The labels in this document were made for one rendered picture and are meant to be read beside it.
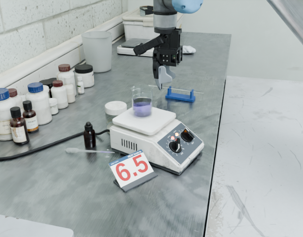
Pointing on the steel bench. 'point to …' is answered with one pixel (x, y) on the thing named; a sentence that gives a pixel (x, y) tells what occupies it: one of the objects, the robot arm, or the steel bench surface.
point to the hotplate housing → (150, 146)
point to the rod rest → (180, 96)
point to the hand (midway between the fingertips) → (159, 85)
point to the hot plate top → (161, 114)
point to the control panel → (186, 148)
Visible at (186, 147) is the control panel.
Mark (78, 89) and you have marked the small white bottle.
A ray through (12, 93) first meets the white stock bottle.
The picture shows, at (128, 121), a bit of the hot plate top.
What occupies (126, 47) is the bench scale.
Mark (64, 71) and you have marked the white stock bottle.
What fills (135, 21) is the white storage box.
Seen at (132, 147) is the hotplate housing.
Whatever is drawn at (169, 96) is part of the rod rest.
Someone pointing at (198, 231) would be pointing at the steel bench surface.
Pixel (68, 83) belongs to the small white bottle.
